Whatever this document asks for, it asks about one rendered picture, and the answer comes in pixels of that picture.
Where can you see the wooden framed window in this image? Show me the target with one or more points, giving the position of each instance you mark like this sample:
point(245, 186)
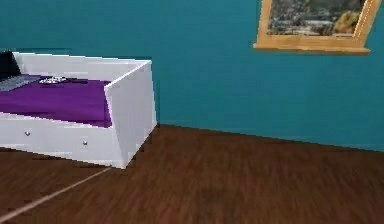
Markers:
point(313, 23)

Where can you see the grey laptop with black screen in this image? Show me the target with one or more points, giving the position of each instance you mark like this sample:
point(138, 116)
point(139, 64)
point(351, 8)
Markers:
point(10, 75)

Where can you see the white bed with purple mattress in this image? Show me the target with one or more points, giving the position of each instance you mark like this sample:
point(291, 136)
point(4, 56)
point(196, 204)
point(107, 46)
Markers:
point(130, 110)

